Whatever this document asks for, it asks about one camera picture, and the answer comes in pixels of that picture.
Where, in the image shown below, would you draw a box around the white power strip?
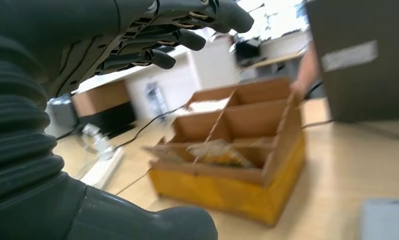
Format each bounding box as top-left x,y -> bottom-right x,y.
80,145 -> 125,190

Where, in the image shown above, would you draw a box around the black device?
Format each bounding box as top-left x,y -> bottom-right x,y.
78,101 -> 137,139

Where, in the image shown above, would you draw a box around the grey card reader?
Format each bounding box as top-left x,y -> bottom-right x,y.
360,198 -> 399,240

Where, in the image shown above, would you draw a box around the wooden divided box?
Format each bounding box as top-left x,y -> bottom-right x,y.
143,76 -> 307,227

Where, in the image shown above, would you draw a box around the white tissue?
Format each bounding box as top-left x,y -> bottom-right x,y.
186,97 -> 232,114

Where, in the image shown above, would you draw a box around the person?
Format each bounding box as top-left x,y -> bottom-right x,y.
290,43 -> 321,100

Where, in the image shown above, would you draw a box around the brown cardboard box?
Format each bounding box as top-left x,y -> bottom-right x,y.
71,80 -> 131,118

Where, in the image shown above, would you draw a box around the clear plug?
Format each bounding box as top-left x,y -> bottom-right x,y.
81,124 -> 116,160

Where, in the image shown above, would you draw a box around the grey laptop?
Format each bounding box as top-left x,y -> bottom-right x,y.
305,0 -> 399,123

